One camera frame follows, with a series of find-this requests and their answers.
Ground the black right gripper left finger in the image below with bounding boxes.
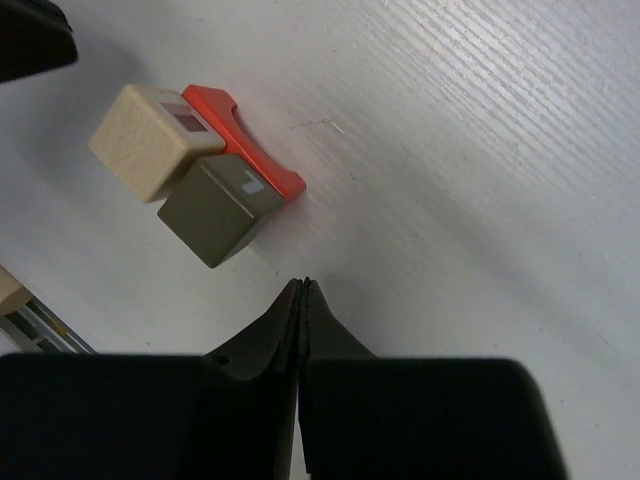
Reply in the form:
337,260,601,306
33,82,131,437
1,279,302,479

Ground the wood cube with red square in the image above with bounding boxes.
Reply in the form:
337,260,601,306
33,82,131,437
89,84,226,203

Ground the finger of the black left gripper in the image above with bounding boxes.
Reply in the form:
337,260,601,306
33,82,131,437
0,0,78,83

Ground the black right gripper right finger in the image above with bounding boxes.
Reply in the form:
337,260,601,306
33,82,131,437
299,280,568,479

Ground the red wood block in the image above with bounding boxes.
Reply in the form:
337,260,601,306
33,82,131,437
182,85,306,205

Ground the wood cylinder block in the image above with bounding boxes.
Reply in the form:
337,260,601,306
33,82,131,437
0,267,33,316

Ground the aluminium front frame rail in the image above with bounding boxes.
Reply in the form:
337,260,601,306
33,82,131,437
1,298,96,354

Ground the dark olive cube block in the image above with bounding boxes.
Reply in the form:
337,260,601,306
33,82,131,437
158,154,284,268

